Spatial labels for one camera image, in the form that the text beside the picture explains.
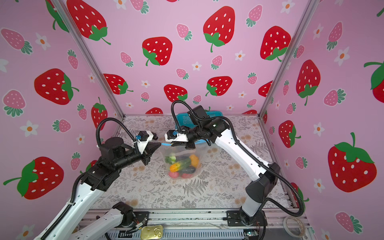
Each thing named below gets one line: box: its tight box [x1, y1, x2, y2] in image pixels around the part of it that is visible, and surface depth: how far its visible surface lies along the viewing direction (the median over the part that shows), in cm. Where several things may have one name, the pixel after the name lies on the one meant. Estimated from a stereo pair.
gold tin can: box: [140, 224, 164, 240], surface depth 69 cm
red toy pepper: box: [181, 173, 193, 179], surface depth 86 cm
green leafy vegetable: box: [164, 156, 177, 165], surface depth 80 cm
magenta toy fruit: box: [168, 172, 179, 179], surface depth 85 cm
